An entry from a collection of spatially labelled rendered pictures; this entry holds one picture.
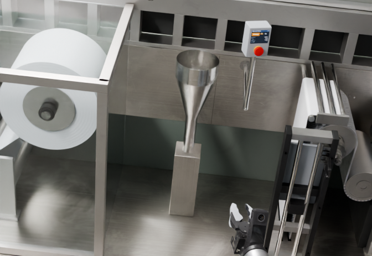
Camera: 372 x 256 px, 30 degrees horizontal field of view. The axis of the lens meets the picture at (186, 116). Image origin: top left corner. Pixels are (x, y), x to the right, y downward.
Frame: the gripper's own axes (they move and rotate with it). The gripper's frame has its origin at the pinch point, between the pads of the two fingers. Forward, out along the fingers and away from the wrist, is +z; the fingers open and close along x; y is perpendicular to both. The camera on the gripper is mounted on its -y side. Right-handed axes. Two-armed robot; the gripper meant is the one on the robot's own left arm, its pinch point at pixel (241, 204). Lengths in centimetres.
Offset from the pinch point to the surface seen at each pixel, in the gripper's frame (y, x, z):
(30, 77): -27, -66, 16
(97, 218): 18.7, -40.2, 11.6
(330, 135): -23.7, 23.7, 6.7
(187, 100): -14.4, -14.4, 34.4
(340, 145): -17.2, 31.5, 11.7
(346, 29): -41, 39, 48
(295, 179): -3.6, 19.9, 10.0
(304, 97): -22.2, 24.0, 31.6
